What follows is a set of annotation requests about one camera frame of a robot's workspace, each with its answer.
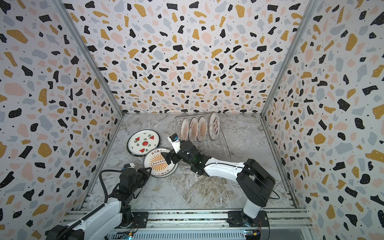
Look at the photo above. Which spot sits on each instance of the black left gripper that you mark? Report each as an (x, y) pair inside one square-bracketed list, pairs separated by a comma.
[(144, 174)]

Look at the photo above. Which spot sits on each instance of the patterned plate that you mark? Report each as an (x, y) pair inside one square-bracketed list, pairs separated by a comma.
[(155, 160)]

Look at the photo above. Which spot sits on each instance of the watermelon pattern plate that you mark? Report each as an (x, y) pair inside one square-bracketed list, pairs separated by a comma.
[(142, 142)]

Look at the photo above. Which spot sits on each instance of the orange sunburst plate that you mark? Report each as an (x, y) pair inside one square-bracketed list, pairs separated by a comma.
[(185, 130)]

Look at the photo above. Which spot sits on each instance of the patterned plate rack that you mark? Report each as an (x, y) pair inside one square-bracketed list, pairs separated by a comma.
[(214, 126)]

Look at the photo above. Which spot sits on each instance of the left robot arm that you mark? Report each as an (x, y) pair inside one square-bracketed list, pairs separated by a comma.
[(115, 211)]

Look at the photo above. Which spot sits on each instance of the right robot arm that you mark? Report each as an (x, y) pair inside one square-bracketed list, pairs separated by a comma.
[(256, 183)]

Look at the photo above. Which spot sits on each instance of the sunburst plate in rack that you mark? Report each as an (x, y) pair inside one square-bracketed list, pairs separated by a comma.
[(202, 129)]

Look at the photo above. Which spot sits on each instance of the white plate red rim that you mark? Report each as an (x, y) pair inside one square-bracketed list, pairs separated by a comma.
[(193, 129)]

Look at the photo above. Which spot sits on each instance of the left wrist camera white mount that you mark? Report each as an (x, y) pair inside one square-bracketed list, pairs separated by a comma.
[(128, 166)]

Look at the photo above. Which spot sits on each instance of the wire dish rack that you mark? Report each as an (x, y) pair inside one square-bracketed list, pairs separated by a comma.
[(218, 148)]

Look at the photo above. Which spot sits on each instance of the aluminium corner post left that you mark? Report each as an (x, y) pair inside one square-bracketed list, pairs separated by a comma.
[(65, 16)]

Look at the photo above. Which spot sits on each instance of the aluminium corner post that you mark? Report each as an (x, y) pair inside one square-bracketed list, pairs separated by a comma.
[(65, 16), (290, 54)]

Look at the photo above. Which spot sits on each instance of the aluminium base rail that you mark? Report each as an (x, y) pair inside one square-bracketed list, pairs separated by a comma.
[(271, 224)]

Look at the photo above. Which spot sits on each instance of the aluminium corner post right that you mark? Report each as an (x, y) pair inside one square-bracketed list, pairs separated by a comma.
[(290, 54)]

